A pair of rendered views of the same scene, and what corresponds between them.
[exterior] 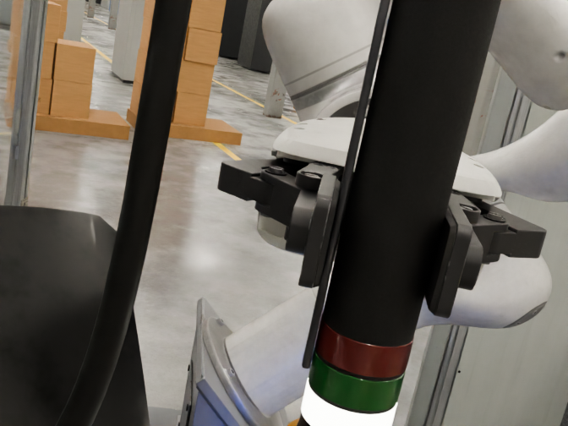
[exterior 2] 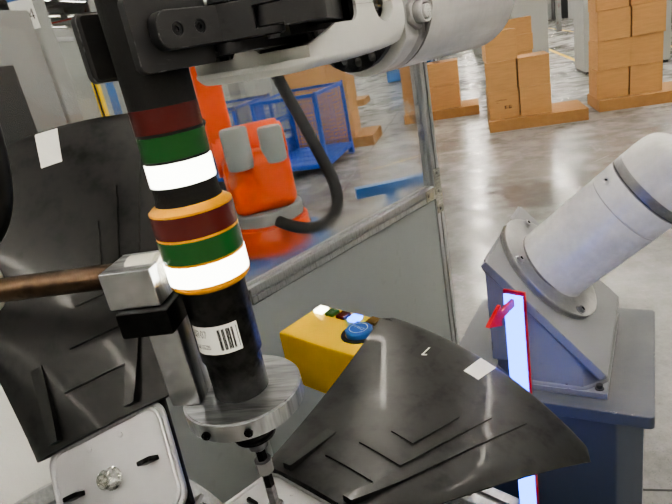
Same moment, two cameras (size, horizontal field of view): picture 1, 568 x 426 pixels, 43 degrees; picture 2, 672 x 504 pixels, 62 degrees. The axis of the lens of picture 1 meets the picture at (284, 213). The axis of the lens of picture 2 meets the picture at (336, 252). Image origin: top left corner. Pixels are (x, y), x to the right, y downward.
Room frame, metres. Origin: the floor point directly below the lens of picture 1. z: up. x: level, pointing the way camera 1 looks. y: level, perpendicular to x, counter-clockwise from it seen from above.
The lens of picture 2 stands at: (0.08, -0.28, 1.47)
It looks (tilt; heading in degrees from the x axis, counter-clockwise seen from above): 20 degrees down; 42
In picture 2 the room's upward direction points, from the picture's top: 11 degrees counter-clockwise
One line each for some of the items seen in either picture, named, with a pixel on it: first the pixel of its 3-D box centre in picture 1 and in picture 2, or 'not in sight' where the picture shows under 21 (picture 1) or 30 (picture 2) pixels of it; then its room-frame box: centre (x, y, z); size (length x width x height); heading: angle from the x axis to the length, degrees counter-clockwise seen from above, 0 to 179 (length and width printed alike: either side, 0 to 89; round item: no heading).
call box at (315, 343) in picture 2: not in sight; (342, 356); (0.62, 0.23, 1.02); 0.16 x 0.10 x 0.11; 86
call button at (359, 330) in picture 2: not in sight; (359, 331); (0.62, 0.19, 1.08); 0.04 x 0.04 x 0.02
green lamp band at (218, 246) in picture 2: not in sight; (200, 239); (0.24, -0.04, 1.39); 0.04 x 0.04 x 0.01
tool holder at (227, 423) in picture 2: not in sight; (209, 333); (0.24, -0.03, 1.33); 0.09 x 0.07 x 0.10; 121
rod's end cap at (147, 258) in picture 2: not in sight; (147, 271); (0.22, -0.01, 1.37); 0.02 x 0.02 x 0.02; 31
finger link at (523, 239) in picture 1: (458, 215); (302, 12); (0.31, -0.08, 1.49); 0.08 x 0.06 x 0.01; 56
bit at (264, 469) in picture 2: not in sight; (266, 474); (0.24, -0.04, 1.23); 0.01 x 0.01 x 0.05
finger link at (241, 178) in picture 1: (298, 182); not in sight; (0.32, 0.00, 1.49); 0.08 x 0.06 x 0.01; 117
